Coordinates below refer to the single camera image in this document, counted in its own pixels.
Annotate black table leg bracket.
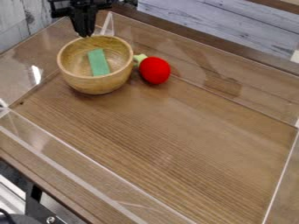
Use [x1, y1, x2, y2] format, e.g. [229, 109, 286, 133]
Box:
[24, 185, 67, 224]

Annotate black cable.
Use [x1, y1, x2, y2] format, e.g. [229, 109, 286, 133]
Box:
[0, 207, 19, 224]

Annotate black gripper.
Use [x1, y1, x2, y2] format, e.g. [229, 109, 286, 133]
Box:
[47, 0, 116, 38]

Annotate red plush strawberry toy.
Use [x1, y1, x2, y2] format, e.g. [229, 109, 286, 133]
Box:
[134, 54, 171, 85]

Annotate green rectangular block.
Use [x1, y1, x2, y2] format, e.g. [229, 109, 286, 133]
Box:
[88, 48, 110, 76]

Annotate clear acrylic corner bracket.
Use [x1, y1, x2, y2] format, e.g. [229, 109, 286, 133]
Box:
[94, 11, 115, 36]

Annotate brown wooden bowl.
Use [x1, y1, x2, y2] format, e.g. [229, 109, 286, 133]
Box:
[58, 35, 134, 95]

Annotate clear acrylic tray wall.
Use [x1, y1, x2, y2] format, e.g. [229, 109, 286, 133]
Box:
[0, 99, 195, 224]

